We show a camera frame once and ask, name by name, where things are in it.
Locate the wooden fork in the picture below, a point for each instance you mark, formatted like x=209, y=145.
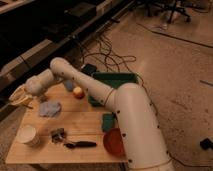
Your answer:
x=28, y=106

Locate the orange bowl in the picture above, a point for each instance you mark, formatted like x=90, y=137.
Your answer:
x=113, y=144

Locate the teal sponge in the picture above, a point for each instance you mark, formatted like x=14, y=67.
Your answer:
x=108, y=122

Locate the wooden table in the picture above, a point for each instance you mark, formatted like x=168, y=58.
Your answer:
x=80, y=121

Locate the black handled spoon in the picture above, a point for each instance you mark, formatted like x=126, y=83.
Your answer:
x=80, y=144

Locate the orange apple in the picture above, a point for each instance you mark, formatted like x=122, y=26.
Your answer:
x=78, y=93

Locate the small dark cup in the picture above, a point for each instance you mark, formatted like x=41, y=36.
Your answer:
x=42, y=98

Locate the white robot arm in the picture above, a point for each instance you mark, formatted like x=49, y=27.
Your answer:
x=142, y=137

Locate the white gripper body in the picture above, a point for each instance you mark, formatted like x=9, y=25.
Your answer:
x=34, y=87

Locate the white paper cup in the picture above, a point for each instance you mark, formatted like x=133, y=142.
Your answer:
x=27, y=135

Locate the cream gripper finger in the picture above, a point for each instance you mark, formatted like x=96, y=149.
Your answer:
x=21, y=101
x=18, y=93

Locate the blue cloth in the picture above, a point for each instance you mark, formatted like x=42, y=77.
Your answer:
x=49, y=109

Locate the green plastic tray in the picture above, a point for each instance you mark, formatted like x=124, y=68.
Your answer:
x=115, y=80

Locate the black office chair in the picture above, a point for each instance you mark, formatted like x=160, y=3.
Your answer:
x=175, y=7

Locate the black power adapter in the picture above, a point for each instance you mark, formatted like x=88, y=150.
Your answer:
x=88, y=69

